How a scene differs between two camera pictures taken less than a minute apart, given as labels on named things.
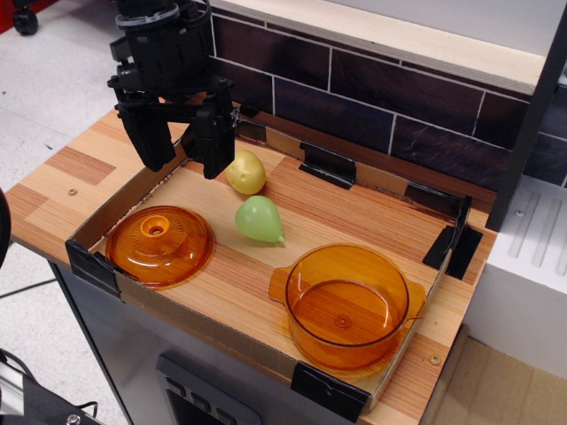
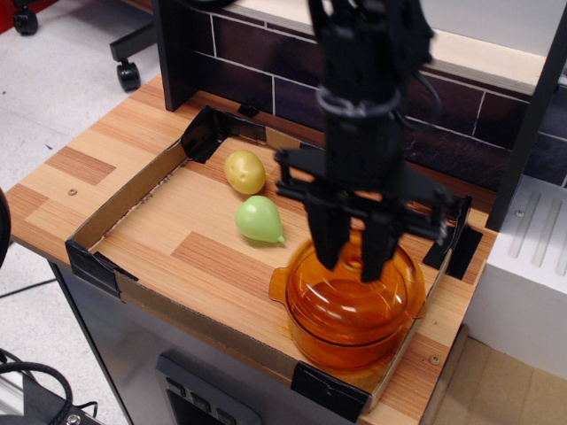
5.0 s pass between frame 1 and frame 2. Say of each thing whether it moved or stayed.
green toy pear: stayed
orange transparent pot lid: moved
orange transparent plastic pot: stayed
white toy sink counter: stayed
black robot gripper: moved
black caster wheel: stayed
